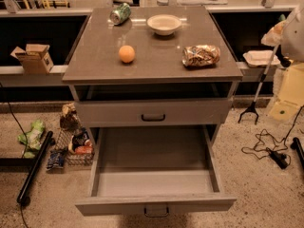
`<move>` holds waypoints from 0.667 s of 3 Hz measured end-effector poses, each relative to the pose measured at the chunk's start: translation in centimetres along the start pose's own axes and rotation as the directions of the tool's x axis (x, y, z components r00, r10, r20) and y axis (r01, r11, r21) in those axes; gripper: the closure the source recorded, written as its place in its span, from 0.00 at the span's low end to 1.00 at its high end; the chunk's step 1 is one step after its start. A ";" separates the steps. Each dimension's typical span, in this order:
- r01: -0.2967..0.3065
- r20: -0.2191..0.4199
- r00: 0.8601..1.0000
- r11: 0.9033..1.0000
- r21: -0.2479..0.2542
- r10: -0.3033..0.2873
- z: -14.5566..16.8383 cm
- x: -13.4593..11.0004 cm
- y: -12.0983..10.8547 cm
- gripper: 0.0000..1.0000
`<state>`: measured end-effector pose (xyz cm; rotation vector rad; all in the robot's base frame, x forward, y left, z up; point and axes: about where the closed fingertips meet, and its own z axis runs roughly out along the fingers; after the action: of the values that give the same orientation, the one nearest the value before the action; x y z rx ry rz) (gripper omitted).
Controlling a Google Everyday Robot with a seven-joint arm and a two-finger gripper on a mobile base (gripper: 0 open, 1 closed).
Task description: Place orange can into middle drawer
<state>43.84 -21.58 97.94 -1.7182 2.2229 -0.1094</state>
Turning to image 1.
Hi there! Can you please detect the black cable left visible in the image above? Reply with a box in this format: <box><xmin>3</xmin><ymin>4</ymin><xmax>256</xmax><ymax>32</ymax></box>
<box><xmin>0</xmin><ymin>83</ymin><xmax>30</xmax><ymax>228</ymax></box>

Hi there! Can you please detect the wire basket with snacks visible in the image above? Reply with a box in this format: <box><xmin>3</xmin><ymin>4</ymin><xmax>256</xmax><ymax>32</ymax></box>
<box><xmin>56</xmin><ymin>127</ymin><xmax>94</xmax><ymax>166</ymax></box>

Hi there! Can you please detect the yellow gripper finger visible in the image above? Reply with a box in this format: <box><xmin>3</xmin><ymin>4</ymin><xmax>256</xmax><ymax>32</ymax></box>
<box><xmin>269</xmin><ymin>63</ymin><xmax>304</xmax><ymax>122</ymax></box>

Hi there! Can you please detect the black power adapter cable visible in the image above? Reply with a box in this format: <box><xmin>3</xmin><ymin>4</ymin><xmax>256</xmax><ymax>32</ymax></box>
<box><xmin>241</xmin><ymin>104</ymin><xmax>304</xmax><ymax>170</ymax></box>

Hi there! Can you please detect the open grey lower drawer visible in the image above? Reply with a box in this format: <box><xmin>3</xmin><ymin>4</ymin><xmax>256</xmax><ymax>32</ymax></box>
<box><xmin>76</xmin><ymin>125</ymin><xmax>236</xmax><ymax>218</ymax></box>

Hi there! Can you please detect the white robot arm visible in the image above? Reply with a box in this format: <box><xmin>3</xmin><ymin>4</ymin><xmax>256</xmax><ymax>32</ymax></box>
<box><xmin>261</xmin><ymin>4</ymin><xmax>304</xmax><ymax>121</ymax></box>

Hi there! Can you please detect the black floor bar right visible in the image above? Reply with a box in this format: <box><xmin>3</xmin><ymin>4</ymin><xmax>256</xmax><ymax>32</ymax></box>
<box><xmin>291</xmin><ymin>137</ymin><xmax>304</xmax><ymax>169</ymax></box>

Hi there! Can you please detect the brown snack bag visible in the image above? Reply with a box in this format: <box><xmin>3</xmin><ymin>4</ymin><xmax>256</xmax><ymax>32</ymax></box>
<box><xmin>60</xmin><ymin>103</ymin><xmax>80</xmax><ymax>131</ymax></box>

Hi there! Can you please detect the closed grey upper drawer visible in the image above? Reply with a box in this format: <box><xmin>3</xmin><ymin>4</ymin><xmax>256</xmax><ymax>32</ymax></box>
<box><xmin>75</xmin><ymin>99</ymin><xmax>232</xmax><ymax>127</ymax></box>

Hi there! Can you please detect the green chip bag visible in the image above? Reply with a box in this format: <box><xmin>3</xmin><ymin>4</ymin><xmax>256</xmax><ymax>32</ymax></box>
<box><xmin>17</xmin><ymin>120</ymin><xmax>46</xmax><ymax>159</ymax></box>

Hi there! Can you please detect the open cardboard box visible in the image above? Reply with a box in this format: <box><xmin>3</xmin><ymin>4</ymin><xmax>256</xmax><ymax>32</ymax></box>
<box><xmin>10</xmin><ymin>44</ymin><xmax>53</xmax><ymax>74</ymax></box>

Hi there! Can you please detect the orange patterned soda can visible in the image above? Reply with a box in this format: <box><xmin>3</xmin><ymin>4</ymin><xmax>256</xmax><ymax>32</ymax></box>
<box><xmin>182</xmin><ymin>45</ymin><xmax>220</xmax><ymax>67</ymax></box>

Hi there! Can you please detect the grey drawer cabinet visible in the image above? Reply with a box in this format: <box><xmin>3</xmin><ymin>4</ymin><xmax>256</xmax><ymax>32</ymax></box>
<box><xmin>62</xmin><ymin>5</ymin><xmax>244</xmax><ymax>135</ymax></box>

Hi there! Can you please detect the blue snack packet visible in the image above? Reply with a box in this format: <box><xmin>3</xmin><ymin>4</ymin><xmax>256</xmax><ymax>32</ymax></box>
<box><xmin>47</xmin><ymin>150</ymin><xmax>66</xmax><ymax>170</ymax></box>

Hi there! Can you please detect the black floor bar left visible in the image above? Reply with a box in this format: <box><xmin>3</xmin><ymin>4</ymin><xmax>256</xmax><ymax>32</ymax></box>
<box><xmin>17</xmin><ymin>131</ymin><xmax>53</xmax><ymax>206</ymax></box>

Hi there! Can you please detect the white ceramic bowl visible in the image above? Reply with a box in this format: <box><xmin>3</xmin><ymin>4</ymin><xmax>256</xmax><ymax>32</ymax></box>
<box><xmin>146</xmin><ymin>14</ymin><xmax>181</xmax><ymax>36</ymax></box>

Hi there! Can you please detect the green soda can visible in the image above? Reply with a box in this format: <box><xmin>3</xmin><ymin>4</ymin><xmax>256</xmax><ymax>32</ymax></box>
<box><xmin>109</xmin><ymin>3</ymin><xmax>131</xmax><ymax>25</ymax></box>

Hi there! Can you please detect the white foam tray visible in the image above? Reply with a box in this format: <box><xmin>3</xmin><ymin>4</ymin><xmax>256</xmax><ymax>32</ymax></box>
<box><xmin>243</xmin><ymin>50</ymin><xmax>273</xmax><ymax>67</ymax></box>

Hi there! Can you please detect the orange ball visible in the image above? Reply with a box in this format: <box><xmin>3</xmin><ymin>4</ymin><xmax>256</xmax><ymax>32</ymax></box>
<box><xmin>119</xmin><ymin>46</ymin><xmax>135</xmax><ymax>64</ymax></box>

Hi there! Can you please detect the black floor bar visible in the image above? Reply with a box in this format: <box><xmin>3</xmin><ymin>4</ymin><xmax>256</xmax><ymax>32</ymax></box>
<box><xmin>291</xmin><ymin>137</ymin><xmax>304</xmax><ymax>169</ymax></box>
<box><xmin>17</xmin><ymin>131</ymin><xmax>53</xmax><ymax>206</ymax></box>

